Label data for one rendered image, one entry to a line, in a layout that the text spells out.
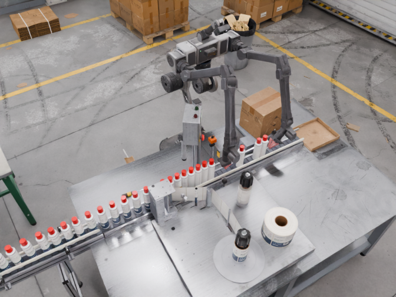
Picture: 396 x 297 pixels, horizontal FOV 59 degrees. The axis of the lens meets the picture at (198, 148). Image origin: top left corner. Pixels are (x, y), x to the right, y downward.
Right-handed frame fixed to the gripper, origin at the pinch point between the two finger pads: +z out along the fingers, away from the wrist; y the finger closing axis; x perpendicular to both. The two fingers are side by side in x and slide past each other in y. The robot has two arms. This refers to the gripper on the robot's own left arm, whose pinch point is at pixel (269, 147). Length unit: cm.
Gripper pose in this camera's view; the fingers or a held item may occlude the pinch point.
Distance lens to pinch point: 270.0
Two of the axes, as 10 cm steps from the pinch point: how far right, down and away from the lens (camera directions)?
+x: 6.6, 1.5, 7.4
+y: 5.1, 6.4, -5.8
